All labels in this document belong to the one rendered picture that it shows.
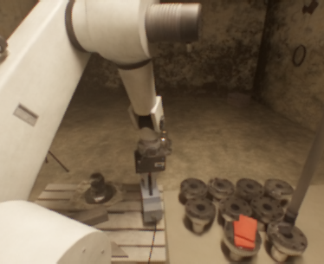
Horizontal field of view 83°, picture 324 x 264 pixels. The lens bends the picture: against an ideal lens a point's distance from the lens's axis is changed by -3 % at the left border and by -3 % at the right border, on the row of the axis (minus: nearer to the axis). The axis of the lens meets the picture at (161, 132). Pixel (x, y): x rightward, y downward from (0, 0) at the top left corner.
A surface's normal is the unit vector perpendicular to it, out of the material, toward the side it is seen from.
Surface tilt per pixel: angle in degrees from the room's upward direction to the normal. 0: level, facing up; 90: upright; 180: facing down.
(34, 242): 7
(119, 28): 102
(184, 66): 90
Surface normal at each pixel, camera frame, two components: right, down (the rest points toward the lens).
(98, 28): -0.24, 0.56
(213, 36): 0.03, 0.41
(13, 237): 0.11, -0.94
